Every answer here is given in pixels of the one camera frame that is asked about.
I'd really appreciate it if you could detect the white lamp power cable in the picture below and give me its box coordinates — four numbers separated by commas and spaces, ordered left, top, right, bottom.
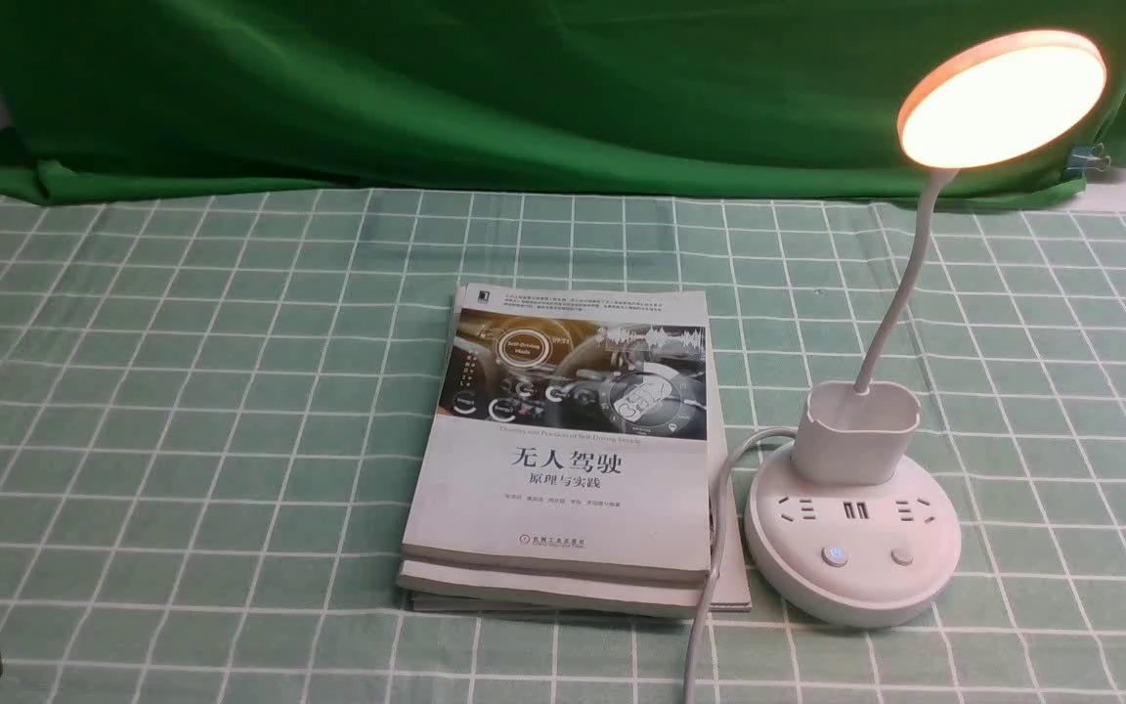
681, 426, 799, 704

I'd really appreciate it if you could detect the green backdrop cloth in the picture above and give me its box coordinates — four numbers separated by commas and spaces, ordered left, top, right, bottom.
0, 1, 1126, 206

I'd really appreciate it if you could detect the self-driving textbook top book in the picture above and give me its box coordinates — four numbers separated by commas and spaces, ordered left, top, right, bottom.
402, 284, 712, 585

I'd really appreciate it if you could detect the lower book under textbook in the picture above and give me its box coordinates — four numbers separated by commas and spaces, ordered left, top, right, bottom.
395, 487, 752, 620

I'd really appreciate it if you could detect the white desk lamp with socket base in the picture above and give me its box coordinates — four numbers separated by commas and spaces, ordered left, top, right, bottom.
745, 28, 1107, 629

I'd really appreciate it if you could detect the blue binder clip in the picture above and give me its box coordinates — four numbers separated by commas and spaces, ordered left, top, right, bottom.
1063, 143, 1111, 179

